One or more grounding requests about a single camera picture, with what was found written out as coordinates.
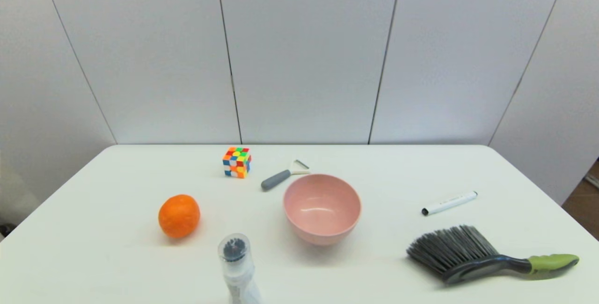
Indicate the white marker with black cap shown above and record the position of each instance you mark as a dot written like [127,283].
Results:
[449,203]

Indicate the clear bottle with black brush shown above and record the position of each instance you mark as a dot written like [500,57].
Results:
[237,266]

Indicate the orange fruit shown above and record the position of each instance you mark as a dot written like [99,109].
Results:
[178,216]

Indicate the pink bowl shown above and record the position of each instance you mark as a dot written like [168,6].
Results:
[322,210]

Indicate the multicoloured puzzle cube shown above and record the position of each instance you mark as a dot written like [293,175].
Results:
[237,162]

